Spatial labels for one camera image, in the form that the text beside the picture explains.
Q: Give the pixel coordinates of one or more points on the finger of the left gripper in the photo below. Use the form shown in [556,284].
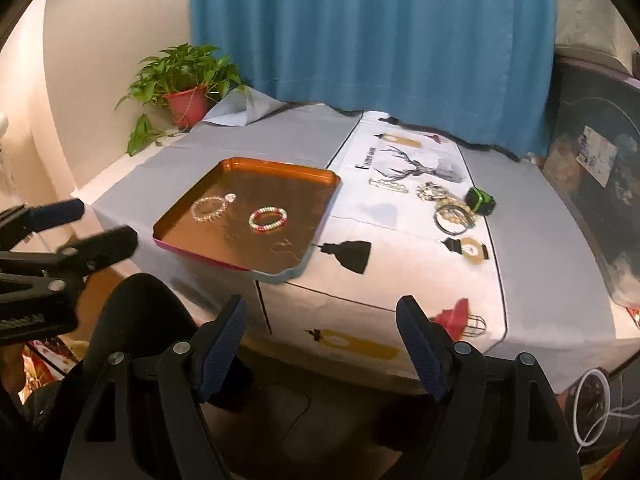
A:
[18,222]
[97,252]

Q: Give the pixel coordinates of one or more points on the green potted plant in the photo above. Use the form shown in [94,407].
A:
[183,67]

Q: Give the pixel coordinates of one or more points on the orange metal tray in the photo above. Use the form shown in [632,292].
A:
[254,216]

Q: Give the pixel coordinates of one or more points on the green black smartwatch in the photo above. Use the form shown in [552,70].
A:
[479,201]

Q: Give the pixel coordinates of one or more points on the red plant pot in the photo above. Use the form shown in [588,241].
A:
[187,107]

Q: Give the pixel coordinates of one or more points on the blue curtain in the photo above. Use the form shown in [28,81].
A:
[479,70]

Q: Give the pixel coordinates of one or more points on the dark glass cabinet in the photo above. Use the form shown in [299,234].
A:
[593,164]

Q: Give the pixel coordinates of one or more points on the beige fabric storage box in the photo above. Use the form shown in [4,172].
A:
[595,32]

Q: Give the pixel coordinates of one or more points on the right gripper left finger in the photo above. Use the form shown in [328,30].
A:
[188,374]

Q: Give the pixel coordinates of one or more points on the red patterned bag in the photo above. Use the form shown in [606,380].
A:
[46,361]

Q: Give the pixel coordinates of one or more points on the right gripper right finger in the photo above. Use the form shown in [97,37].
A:
[495,418]

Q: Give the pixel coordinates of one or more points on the white deer print runner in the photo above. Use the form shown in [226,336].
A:
[342,324]

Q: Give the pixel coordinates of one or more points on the grey tablecloth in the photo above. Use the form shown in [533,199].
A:
[555,301]

